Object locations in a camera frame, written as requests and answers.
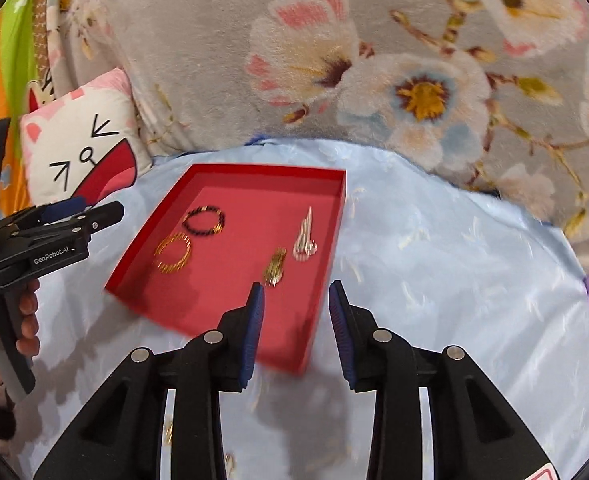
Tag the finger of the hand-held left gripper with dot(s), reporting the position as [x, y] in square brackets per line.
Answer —
[104, 215]
[69, 207]

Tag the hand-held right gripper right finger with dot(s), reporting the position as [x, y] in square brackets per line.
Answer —
[339, 330]

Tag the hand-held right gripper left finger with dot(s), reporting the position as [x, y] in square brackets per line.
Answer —
[254, 325]

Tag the red jewelry tray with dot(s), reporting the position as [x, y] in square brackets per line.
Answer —
[234, 270]

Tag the person's left hand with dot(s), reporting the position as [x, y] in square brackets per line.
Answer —
[27, 310]

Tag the gold hair clip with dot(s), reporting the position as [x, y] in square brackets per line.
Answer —
[274, 267]

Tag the white cat face pillow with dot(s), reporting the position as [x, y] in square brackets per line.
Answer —
[74, 130]

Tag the light blue printed bedsheet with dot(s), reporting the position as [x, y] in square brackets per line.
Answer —
[449, 285]

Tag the orange green cartoon cloth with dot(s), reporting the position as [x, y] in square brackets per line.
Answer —
[14, 60]

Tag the grey floral blanket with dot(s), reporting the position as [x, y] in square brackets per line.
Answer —
[214, 85]

